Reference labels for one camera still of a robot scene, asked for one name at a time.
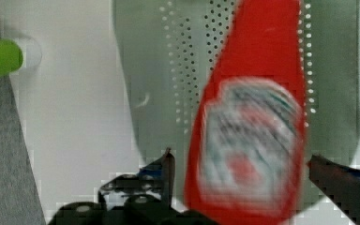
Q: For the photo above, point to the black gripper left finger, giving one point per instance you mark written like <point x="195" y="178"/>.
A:
<point x="141" y="198"/>

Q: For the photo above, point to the green plastic strainer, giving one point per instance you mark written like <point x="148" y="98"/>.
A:
<point x="168" y="48"/>

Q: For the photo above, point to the red felt ketchup bottle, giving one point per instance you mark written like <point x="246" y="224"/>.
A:
<point x="246" y="150"/>

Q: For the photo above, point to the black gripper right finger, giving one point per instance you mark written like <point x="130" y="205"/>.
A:
<point x="341" y="184"/>

